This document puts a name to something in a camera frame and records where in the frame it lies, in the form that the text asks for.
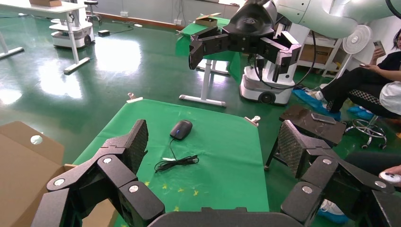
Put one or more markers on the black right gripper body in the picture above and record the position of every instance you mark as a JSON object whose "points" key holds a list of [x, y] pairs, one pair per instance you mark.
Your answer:
{"points": [[250, 22]]}

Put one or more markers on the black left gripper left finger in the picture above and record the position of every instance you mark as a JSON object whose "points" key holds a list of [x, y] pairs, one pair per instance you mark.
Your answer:
{"points": [[134, 144]]}

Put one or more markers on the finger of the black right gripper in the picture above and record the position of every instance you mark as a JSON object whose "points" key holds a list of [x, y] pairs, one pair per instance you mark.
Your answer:
{"points": [[282, 56], [206, 44]]}

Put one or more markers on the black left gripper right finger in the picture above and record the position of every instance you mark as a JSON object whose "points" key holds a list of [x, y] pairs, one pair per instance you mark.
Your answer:
{"points": [[291, 147]]}

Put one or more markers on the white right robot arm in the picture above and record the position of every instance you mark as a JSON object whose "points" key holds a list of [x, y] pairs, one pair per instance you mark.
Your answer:
{"points": [[329, 15]]}

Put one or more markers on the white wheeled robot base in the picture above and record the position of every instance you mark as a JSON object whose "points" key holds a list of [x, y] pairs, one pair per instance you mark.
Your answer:
{"points": [[72, 34], [269, 92]]}

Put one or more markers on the small open tan box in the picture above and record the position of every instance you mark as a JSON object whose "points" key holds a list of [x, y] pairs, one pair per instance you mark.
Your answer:
{"points": [[206, 21]]}

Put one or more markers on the open brown cardboard box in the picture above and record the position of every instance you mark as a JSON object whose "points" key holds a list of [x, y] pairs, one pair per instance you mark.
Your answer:
{"points": [[22, 175]]}

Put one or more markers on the flat brown cardboard box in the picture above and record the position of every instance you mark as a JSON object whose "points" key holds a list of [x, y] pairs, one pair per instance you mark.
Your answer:
{"points": [[45, 2]]}

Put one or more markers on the bystander bare hand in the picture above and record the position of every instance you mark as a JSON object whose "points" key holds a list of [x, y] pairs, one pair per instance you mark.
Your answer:
{"points": [[394, 170]]}

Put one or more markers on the draped green cloth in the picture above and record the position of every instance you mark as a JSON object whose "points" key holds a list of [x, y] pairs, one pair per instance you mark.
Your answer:
{"points": [[184, 40]]}

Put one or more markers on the black low table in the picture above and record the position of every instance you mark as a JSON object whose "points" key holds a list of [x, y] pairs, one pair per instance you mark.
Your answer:
{"points": [[300, 120]]}

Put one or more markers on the brown carton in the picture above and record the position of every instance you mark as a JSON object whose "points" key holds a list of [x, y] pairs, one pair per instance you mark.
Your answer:
{"points": [[316, 54]]}

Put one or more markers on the small white paper strip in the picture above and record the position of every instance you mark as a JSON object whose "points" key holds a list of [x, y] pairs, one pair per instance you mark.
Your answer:
{"points": [[169, 159]]}

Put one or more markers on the dark smartphone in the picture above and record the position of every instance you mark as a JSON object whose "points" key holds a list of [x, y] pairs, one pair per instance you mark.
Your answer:
{"points": [[323, 118]]}

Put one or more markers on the silver binder clip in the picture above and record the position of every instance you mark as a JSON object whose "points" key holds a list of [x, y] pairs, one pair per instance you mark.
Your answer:
{"points": [[252, 120], [134, 98]]}

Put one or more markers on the blue shoe cover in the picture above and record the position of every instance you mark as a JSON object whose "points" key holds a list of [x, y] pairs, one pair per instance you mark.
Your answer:
{"points": [[310, 99], [360, 112]]}

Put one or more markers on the white storage shelf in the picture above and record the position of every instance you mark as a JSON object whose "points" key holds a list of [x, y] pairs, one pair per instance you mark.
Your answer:
{"points": [[336, 47]]}

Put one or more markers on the white power strip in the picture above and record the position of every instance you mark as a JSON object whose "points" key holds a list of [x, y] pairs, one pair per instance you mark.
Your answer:
{"points": [[138, 25]]}

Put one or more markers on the large green table cloth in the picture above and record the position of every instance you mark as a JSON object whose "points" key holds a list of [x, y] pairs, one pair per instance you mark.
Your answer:
{"points": [[219, 156]]}

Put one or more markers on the seated person in black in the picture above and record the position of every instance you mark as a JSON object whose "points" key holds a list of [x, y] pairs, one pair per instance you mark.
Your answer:
{"points": [[354, 81]]}

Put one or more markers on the white shoe with blue cover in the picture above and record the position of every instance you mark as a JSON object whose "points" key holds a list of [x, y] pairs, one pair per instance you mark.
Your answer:
{"points": [[330, 213]]}

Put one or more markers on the white standing fan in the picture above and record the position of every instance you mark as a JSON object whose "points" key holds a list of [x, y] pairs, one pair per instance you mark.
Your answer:
{"points": [[357, 39]]}

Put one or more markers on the chrome base swivel chair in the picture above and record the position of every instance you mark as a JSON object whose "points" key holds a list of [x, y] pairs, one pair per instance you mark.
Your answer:
{"points": [[369, 128]]}

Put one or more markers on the silver handheld smartphone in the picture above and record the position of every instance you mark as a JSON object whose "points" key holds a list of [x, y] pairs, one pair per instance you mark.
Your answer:
{"points": [[378, 46]]}

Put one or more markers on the white round controller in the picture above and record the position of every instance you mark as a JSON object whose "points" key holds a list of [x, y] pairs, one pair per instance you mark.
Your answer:
{"points": [[390, 178]]}

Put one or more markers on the black power adapter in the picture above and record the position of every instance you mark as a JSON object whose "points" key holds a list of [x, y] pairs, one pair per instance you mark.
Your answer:
{"points": [[103, 33]]}

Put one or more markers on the white garment bundle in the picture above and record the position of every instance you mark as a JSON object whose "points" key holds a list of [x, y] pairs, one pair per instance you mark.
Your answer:
{"points": [[391, 97]]}

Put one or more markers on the black round stool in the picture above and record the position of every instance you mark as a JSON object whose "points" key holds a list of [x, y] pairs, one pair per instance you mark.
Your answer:
{"points": [[91, 3]]}

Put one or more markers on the white desk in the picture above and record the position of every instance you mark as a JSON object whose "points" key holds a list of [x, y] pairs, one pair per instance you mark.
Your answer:
{"points": [[47, 7]]}

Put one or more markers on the white wall socket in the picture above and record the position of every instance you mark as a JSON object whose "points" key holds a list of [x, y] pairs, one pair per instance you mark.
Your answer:
{"points": [[178, 22], [124, 14]]}

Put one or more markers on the white table frame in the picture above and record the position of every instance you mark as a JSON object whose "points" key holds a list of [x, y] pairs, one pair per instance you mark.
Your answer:
{"points": [[206, 81]]}

